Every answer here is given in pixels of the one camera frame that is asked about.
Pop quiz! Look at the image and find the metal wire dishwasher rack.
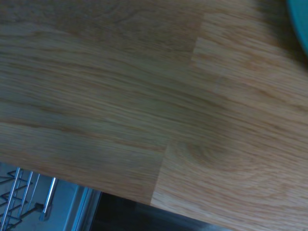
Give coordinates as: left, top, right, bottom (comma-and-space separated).
0, 167, 58, 231

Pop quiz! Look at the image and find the teal round plate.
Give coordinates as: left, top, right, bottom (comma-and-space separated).
285, 0, 308, 56

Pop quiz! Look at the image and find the built-in dishwasher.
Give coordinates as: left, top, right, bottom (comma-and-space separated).
0, 161, 238, 231

